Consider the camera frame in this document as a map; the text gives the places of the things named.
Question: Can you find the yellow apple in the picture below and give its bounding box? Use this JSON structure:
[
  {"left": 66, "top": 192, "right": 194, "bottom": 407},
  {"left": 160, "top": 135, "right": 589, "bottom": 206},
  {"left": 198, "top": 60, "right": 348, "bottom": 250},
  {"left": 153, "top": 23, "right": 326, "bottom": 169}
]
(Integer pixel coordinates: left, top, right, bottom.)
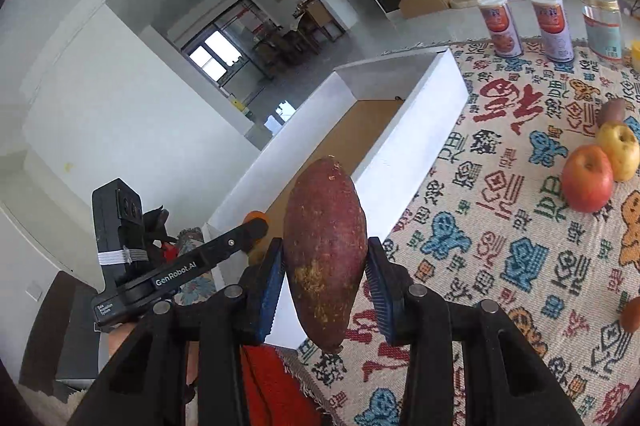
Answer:
[{"left": 594, "top": 121, "right": 640, "bottom": 183}]

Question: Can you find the small brown sweet potato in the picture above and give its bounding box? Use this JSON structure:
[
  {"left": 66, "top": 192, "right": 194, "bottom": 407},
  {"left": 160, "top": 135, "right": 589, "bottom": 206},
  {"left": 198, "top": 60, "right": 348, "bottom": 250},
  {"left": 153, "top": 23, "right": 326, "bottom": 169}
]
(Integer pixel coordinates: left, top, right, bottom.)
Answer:
[{"left": 595, "top": 96, "right": 629, "bottom": 129}]

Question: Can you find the brown cardboard box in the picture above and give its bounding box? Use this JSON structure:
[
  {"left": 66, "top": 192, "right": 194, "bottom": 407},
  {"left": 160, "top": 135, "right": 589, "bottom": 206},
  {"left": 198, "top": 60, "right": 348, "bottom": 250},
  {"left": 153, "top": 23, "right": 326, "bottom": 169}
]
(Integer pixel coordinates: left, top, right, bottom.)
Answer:
[{"left": 398, "top": 0, "right": 456, "bottom": 19}]

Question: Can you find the gold-lidded tin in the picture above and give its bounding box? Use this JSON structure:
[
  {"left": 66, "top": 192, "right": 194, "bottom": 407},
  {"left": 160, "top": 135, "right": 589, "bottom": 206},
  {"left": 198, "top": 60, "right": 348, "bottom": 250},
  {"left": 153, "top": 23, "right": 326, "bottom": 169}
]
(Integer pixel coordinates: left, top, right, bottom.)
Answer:
[{"left": 577, "top": 0, "right": 625, "bottom": 63}]

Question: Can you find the balcony glass door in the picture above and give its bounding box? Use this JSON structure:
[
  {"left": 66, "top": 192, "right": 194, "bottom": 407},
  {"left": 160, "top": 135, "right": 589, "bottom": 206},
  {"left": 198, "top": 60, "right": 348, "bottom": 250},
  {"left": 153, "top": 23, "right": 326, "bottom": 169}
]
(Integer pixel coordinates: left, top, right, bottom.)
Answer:
[{"left": 180, "top": 0, "right": 281, "bottom": 82}]

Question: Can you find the red fuzzy garment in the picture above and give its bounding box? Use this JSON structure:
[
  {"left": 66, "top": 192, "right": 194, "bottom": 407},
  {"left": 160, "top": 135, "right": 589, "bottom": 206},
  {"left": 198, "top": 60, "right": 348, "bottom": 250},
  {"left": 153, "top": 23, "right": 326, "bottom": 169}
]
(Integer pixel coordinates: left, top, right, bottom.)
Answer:
[{"left": 241, "top": 345, "right": 323, "bottom": 426}]

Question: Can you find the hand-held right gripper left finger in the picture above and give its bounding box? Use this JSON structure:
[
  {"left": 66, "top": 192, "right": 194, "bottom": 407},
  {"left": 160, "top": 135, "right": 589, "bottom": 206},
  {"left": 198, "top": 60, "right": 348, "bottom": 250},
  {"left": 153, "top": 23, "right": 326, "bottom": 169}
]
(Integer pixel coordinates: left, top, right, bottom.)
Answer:
[{"left": 70, "top": 237, "right": 286, "bottom": 426}]

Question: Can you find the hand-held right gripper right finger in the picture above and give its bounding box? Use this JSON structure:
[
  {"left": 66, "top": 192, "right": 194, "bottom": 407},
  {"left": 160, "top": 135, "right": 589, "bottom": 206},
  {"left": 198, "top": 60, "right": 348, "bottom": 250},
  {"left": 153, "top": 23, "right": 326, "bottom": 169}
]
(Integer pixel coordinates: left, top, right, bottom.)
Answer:
[{"left": 364, "top": 236, "right": 586, "bottom": 426}]

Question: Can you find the pink labelled can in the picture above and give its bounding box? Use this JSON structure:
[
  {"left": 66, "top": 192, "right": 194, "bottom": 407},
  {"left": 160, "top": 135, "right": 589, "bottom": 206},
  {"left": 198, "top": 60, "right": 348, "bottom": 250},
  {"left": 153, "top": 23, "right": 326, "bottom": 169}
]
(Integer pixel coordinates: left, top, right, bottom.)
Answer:
[
  {"left": 477, "top": 0, "right": 525, "bottom": 59},
  {"left": 529, "top": 0, "right": 575, "bottom": 63}
]

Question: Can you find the floral cloth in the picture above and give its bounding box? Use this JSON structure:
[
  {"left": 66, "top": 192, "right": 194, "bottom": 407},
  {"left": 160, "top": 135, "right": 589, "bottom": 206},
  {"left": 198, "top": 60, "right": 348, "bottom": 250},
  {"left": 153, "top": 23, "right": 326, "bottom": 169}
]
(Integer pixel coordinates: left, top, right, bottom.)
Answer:
[{"left": 175, "top": 228, "right": 222, "bottom": 307}]

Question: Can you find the small orange tangerine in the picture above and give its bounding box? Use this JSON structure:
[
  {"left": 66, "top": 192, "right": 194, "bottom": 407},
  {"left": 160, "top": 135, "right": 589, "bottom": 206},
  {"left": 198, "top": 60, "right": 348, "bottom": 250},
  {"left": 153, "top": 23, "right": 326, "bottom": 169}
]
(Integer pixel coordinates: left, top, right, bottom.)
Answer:
[{"left": 243, "top": 210, "right": 271, "bottom": 257}]

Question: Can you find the large reddish sweet potato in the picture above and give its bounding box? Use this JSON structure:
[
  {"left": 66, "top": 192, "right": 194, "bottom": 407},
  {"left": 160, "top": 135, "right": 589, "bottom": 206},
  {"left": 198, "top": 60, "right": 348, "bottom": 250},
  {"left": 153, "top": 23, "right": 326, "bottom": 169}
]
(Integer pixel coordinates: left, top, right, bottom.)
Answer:
[{"left": 282, "top": 157, "right": 369, "bottom": 355}]

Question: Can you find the dining table with chairs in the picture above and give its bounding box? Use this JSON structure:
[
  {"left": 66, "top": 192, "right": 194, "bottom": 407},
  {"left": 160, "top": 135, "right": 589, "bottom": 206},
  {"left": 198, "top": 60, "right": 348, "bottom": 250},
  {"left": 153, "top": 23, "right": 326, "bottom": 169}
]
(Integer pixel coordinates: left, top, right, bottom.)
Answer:
[{"left": 289, "top": 0, "right": 346, "bottom": 52}]

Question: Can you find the small reddish-brown fruit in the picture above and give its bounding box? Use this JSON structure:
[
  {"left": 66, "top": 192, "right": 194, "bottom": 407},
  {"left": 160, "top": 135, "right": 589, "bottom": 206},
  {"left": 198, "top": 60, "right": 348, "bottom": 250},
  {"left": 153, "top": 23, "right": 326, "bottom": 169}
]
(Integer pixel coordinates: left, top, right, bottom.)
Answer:
[{"left": 620, "top": 295, "right": 640, "bottom": 333}]

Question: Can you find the printed woven tablecloth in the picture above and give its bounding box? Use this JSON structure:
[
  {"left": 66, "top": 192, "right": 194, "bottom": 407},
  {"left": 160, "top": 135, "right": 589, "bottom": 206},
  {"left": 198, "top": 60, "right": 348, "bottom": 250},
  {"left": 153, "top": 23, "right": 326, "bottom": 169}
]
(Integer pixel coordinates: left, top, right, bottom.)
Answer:
[{"left": 280, "top": 38, "right": 640, "bottom": 426}]

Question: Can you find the white cardboard box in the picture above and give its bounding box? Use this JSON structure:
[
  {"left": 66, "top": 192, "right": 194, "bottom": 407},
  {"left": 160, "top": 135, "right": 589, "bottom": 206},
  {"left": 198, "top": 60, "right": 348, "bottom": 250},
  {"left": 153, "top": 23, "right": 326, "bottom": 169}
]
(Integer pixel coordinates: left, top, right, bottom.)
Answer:
[{"left": 202, "top": 46, "right": 471, "bottom": 348}]

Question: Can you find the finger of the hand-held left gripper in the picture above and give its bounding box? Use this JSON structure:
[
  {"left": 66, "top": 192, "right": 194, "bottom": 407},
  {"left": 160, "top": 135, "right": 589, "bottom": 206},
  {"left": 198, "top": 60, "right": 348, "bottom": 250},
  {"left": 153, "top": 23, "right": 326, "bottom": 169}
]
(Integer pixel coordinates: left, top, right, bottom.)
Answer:
[{"left": 197, "top": 220, "right": 271, "bottom": 274}]

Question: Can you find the red apple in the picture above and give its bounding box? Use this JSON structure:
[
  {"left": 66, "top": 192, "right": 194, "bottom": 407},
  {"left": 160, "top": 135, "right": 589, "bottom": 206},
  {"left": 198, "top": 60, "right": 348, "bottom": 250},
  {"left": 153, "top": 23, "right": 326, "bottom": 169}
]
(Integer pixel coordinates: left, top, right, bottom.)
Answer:
[{"left": 560, "top": 144, "right": 615, "bottom": 213}]

